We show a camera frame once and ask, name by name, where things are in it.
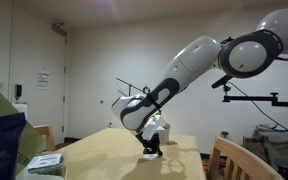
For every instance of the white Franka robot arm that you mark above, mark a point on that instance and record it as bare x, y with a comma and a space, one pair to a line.
197, 56

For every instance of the white paper notice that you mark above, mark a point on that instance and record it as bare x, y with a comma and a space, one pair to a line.
43, 80

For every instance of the white light switch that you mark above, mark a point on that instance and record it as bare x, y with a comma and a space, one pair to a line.
0, 86

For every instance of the clear container green contents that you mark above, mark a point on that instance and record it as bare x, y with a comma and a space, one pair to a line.
45, 162

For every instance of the wooden slatted chair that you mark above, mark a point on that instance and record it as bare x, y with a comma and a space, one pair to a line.
237, 156
47, 133

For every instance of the white Tazo tea box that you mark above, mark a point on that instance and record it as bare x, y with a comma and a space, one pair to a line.
165, 134

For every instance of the small wall knob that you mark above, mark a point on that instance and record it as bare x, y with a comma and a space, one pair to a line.
101, 101

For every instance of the white teal tea leaflet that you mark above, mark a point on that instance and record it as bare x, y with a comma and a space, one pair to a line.
150, 156

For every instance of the white door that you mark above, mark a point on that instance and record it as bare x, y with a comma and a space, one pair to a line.
37, 110

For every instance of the white wall outlet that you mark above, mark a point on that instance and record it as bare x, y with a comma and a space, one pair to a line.
110, 125

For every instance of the black wall plug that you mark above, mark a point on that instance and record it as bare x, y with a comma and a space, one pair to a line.
224, 134

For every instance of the black door lock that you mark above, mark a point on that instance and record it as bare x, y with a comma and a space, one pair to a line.
18, 91

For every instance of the red object on floor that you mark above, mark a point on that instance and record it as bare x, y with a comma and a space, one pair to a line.
219, 163

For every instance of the floor lamp red shade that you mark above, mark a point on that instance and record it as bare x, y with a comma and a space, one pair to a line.
129, 88

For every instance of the grey door closer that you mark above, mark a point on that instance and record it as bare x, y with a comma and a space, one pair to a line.
59, 29

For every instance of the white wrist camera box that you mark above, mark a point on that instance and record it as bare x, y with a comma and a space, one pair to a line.
151, 126

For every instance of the black camera on stand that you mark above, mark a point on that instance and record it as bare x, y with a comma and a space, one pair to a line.
221, 82

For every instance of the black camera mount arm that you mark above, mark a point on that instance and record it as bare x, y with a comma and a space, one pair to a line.
250, 98

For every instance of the grey covered furniture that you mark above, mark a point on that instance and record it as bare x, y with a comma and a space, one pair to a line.
267, 143

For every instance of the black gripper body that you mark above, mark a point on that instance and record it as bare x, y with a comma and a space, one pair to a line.
150, 143

